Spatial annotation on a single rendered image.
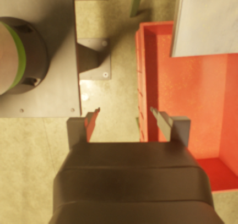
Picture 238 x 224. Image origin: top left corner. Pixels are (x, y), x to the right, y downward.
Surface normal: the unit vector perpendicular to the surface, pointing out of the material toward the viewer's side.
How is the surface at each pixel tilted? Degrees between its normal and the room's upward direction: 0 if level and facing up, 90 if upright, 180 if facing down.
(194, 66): 0
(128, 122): 0
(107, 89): 0
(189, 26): 30
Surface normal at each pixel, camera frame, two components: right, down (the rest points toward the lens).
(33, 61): 0.96, 0.22
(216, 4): 0.04, 0.70
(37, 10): 0.00, 0.25
